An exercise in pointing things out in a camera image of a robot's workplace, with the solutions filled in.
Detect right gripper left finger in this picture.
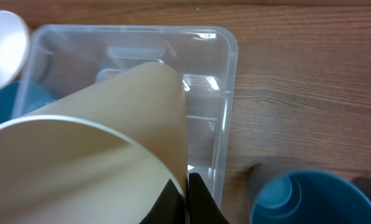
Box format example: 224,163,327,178
140,180,185,224

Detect clear plastic storage bin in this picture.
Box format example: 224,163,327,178
11,24,238,204

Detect dark blue tall cup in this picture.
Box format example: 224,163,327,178
351,176,371,218
247,164,371,224

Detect cream tall cup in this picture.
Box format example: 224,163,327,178
0,61,189,224

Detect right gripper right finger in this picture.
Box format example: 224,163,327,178
188,173,229,224

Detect dark blue bowl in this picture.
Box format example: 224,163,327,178
0,81,55,124

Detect cream bowl upper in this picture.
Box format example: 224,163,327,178
0,10,30,89

